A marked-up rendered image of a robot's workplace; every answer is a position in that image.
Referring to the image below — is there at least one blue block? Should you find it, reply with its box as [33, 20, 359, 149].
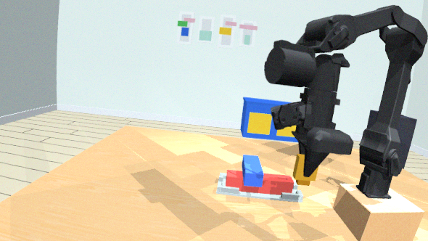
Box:
[242, 155, 264, 187]

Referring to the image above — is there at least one red rectangular block with sockets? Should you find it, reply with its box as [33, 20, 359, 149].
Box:
[226, 170, 294, 195]

